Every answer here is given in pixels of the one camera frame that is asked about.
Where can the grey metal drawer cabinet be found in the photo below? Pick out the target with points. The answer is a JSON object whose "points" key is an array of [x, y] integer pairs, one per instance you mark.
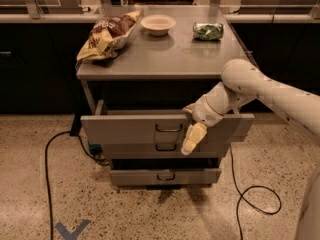
{"points": [[160, 73]]}

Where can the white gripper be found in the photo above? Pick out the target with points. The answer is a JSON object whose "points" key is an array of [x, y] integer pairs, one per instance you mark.
{"points": [[206, 114]]}

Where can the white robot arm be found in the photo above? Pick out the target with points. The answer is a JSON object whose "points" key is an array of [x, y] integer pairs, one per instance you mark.
{"points": [[242, 82]]}

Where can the white paper bowl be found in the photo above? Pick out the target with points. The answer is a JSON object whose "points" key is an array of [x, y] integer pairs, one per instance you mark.
{"points": [[158, 25]]}

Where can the yellow brown chip bag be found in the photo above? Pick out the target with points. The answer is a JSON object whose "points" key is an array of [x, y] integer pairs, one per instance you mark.
{"points": [[108, 35]]}

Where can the grey top drawer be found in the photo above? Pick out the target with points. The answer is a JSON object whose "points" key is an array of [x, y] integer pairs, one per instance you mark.
{"points": [[120, 127]]}

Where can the dark counter cabinets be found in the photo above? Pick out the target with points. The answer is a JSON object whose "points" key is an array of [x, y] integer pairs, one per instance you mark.
{"points": [[38, 61]]}

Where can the grey bottom drawer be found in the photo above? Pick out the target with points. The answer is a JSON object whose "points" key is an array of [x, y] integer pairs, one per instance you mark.
{"points": [[201, 176]]}

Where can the green snack bag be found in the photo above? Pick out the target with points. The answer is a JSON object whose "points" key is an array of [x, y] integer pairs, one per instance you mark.
{"points": [[208, 31]]}

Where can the blue power box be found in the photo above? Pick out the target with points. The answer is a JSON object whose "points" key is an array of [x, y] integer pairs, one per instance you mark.
{"points": [[95, 148]]}

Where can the grey middle drawer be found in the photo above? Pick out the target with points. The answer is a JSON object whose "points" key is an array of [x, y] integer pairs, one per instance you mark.
{"points": [[160, 151]]}

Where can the grey drawer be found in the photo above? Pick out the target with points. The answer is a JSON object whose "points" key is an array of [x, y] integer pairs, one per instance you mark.
{"points": [[201, 176], [160, 151], [120, 127]]}

